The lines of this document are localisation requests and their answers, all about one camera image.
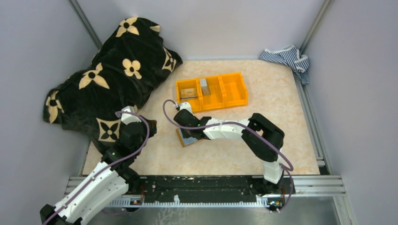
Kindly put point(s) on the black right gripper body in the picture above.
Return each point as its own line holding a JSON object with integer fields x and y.
{"x": 189, "y": 128}

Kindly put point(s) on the tan leather card holder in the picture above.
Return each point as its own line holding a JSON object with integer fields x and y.
{"x": 180, "y": 136}

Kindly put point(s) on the orange three-compartment bin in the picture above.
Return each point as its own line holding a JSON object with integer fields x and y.
{"x": 227, "y": 90}

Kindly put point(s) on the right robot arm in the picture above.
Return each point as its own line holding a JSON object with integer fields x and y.
{"x": 261, "y": 136}

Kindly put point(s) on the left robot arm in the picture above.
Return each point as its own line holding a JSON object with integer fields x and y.
{"x": 110, "y": 179}

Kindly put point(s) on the grey box in bin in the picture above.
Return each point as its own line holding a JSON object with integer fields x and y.
{"x": 204, "y": 87}

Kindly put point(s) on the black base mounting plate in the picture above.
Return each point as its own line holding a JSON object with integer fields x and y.
{"x": 207, "y": 189}

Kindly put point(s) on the black floral blanket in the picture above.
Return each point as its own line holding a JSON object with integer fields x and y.
{"x": 130, "y": 65}

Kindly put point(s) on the blue striped cloth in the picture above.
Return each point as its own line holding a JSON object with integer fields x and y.
{"x": 292, "y": 57}

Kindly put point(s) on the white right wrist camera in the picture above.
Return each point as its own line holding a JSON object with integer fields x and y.
{"x": 184, "y": 106}

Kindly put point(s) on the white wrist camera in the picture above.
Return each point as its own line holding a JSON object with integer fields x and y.
{"x": 127, "y": 117}
{"x": 184, "y": 106}

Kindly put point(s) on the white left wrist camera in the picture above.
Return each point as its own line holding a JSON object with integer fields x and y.
{"x": 127, "y": 117}

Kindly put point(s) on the aluminium frame rail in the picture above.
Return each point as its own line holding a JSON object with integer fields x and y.
{"x": 305, "y": 186}

